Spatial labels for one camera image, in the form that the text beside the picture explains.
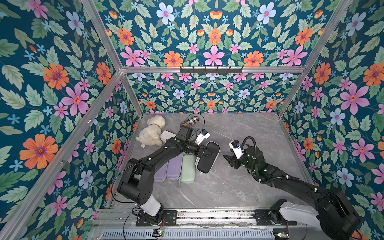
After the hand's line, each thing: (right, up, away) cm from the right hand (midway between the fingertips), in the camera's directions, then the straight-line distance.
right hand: (230, 149), depth 83 cm
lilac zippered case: (-33, -11, +6) cm, 36 cm away
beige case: (-15, -7, -4) cm, 17 cm away
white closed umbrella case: (-41, +7, +19) cm, 46 cm away
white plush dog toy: (-50, +8, +13) cm, 52 cm away
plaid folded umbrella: (-25, +17, +28) cm, 41 cm away
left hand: (-11, -1, -2) cm, 11 cm away
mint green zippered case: (-25, -12, +5) cm, 28 cm away
